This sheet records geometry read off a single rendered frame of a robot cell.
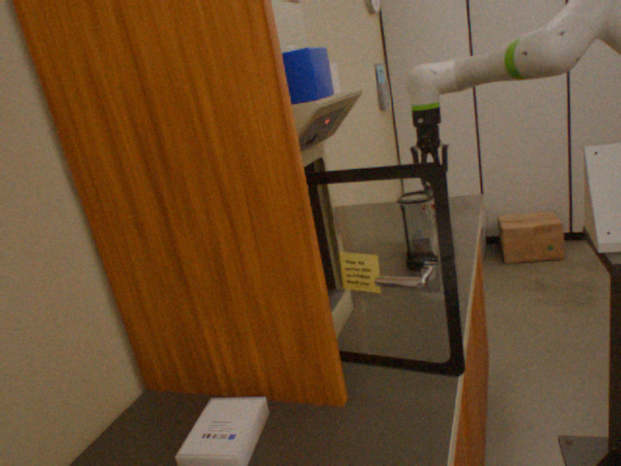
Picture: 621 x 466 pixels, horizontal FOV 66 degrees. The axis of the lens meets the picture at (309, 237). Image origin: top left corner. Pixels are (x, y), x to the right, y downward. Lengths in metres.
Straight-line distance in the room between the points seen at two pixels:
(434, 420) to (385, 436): 0.09
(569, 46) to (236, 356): 1.04
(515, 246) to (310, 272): 3.03
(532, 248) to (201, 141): 3.19
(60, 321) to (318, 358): 0.52
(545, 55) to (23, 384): 1.33
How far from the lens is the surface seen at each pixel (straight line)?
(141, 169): 0.96
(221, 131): 0.85
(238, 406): 1.00
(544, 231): 3.79
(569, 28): 1.37
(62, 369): 1.11
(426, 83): 1.63
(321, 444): 0.93
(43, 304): 1.07
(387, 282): 0.83
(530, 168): 4.02
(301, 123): 0.87
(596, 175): 1.67
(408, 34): 3.96
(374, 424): 0.95
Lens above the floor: 1.55
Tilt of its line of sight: 18 degrees down
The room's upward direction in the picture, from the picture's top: 11 degrees counter-clockwise
